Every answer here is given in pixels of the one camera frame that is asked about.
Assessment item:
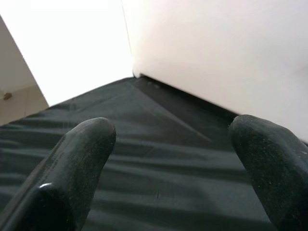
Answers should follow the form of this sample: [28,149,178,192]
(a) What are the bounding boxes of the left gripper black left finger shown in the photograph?
[0,117,116,231]

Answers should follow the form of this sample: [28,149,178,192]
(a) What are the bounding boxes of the black cloth table cover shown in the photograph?
[0,77,308,231]

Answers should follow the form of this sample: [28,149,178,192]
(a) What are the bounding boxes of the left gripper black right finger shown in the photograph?
[228,114,308,231]

